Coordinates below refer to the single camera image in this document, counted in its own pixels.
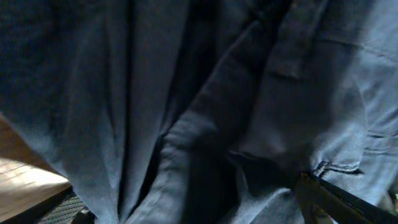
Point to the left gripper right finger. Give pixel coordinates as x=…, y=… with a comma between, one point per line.
x=323, y=202

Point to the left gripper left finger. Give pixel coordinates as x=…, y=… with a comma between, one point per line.
x=71, y=211

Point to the dark navy shorts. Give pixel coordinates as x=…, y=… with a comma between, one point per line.
x=204, y=111

